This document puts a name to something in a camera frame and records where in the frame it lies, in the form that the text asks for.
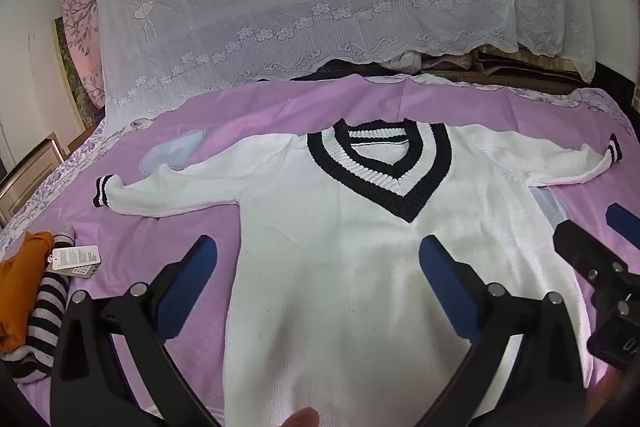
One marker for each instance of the pink floral pillow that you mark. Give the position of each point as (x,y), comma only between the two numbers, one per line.
(80,32)

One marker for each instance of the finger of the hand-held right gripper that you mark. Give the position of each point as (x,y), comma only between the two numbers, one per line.
(582,242)
(622,221)

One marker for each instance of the black white striped garment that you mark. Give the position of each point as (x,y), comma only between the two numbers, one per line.
(42,322)

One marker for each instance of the brown folded blanket stack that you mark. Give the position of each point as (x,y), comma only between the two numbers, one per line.
(520,69)

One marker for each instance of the person's left hand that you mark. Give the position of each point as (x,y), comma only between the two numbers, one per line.
(300,418)

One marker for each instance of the wooden bedside cabinet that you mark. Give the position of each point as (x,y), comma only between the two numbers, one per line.
(30,177)

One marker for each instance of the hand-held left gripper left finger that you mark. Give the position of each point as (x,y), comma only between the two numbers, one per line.
(196,264)

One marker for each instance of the dark floral cushion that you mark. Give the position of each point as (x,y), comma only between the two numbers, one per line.
(75,82)

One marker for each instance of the white black-trimmed v-neck sweater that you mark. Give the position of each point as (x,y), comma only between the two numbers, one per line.
(325,257)

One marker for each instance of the pale beige cloth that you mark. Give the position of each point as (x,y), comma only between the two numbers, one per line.
(420,59)

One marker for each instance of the paper clothing tags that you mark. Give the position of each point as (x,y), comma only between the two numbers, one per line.
(75,259)

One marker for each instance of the purple floral bedsheet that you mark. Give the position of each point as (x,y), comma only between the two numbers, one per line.
(47,189)

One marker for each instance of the dark cloth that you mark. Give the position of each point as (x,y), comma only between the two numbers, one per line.
(345,68)

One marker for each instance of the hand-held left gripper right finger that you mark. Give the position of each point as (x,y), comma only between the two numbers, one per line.
(439,264)

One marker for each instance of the purple blanket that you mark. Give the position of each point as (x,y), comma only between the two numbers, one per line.
(150,227)

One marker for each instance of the orange garment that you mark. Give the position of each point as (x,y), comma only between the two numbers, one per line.
(22,287)

